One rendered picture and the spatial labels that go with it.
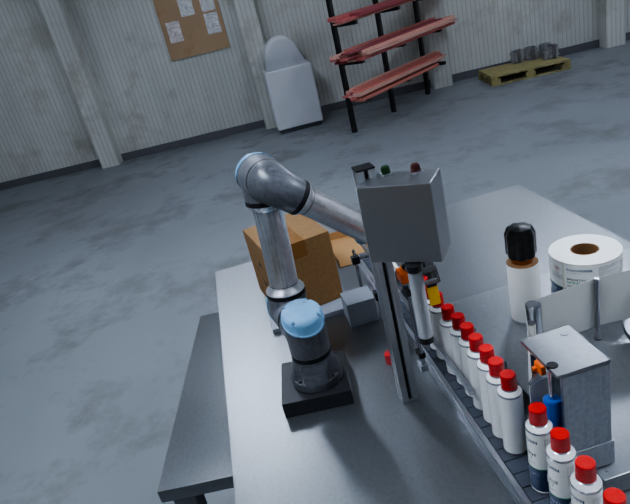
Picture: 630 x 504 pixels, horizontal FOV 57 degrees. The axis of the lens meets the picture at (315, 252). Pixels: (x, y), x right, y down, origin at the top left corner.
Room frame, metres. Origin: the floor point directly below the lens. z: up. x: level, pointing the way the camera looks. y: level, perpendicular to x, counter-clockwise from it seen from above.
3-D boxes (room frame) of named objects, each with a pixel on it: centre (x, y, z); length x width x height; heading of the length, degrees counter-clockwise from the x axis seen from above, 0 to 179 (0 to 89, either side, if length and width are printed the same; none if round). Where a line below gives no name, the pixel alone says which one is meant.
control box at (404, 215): (1.24, -0.22, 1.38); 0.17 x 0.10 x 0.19; 61
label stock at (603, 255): (1.51, -0.78, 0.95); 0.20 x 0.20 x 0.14
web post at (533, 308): (1.23, -0.50, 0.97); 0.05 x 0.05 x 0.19
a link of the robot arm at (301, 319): (1.43, 0.08, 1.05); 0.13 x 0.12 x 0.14; 16
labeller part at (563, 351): (0.94, -0.43, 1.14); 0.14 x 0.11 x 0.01; 6
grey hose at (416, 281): (1.18, -0.21, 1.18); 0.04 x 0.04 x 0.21
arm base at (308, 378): (1.42, 0.08, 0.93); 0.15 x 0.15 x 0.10
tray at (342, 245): (2.34, -0.20, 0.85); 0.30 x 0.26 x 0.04; 6
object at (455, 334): (1.24, -0.31, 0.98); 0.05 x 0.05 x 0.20
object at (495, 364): (1.03, -0.32, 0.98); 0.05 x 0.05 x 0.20
